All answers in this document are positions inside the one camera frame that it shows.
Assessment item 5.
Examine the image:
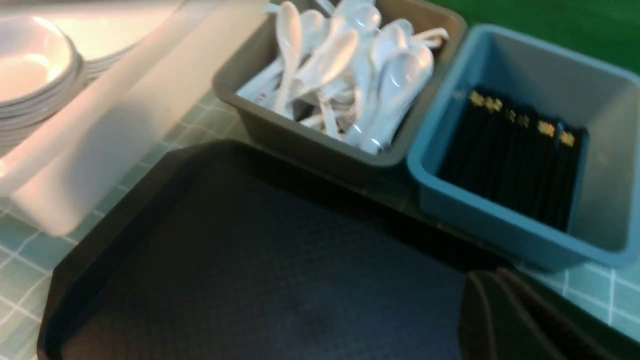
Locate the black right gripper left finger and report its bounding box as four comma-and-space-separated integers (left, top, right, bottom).
459, 271, 567, 360

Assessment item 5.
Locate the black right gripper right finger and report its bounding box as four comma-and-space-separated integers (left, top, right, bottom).
496, 268, 640, 360

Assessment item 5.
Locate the black chopsticks pile in bin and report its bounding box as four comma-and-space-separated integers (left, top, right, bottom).
437, 87, 590, 233

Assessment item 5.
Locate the blue-grey chopstick bin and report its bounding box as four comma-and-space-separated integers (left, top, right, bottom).
407, 24, 639, 271

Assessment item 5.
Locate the white spoon in bin front right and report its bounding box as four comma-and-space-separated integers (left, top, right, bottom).
343, 43, 435, 155

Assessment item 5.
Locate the white spoon in bin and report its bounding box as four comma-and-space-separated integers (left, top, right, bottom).
293, 29, 360, 99
273, 1, 303, 116
343, 43, 435, 155

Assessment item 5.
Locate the grey-brown spoon bin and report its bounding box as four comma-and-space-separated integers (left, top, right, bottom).
212, 0, 468, 185

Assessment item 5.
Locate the black serving tray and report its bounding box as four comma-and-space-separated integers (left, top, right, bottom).
36, 140, 510, 360

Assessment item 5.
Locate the white spoon in bin centre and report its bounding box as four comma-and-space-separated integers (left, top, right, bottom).
293, 29, 360, 99

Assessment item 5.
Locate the green backdrop cloth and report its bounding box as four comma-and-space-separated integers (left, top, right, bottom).
438, 0, 640, 73

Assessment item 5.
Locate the white spoon in bin left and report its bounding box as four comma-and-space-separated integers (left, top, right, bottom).
273, 1, 303, 116

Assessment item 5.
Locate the large white plastic tub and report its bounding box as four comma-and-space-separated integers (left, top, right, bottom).
1, 0, 267, 236

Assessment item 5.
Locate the green checked tablecloth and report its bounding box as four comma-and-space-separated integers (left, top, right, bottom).
0, 92, 640, 360

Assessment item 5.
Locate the stack of white bowls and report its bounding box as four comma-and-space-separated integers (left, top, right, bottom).
0, 15, 89, 155

